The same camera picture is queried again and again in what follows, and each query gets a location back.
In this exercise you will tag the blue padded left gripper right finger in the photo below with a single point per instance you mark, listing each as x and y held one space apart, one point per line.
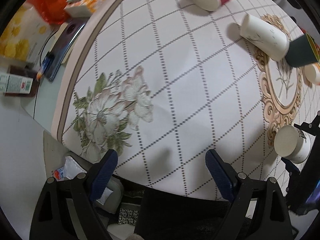
223 174

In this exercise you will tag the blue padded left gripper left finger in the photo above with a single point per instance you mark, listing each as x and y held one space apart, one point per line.
100 173

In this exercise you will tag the white paper cup with print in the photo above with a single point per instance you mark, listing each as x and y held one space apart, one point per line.
292 144

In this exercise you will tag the orange and white cup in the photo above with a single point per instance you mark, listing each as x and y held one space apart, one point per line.
312 73

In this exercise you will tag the dark green cup yellow inside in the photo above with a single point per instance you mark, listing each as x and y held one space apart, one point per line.
302 51

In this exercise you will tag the white paper cup lying down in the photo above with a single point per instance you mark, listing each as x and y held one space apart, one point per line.
267 33

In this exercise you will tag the white stool with papers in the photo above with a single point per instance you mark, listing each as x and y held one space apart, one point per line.
72 172

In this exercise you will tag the patterned white tablecloth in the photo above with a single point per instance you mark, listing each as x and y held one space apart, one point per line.
163 81

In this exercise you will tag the white labelled dark box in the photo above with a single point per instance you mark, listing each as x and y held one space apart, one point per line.
20 82

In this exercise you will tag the blue lighter pen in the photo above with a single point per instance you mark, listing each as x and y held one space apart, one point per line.
46 63

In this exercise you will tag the dark smartphone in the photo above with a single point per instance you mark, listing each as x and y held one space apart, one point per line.
63 45

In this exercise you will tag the yellow snack bag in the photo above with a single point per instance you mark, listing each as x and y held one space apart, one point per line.
25 35

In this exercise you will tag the orange patterned small box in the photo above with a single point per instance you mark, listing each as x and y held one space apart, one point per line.
82 8

